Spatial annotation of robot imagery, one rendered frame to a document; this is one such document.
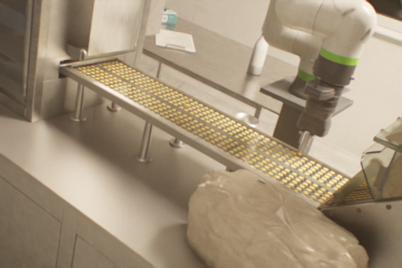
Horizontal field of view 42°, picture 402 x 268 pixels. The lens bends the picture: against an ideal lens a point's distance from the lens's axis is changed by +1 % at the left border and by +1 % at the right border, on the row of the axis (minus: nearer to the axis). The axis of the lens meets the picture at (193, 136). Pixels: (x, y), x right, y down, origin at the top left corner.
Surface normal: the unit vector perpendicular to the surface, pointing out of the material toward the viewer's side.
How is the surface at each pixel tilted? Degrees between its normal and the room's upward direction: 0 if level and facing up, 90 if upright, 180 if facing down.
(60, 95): 90
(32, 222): 90
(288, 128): 90
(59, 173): 0
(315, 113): 99
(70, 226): 90
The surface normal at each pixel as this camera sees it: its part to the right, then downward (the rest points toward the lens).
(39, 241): -0.59, 0.24
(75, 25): 0.77, 0.43
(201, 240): -0.77, 0.24
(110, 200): 0.22, -0.87
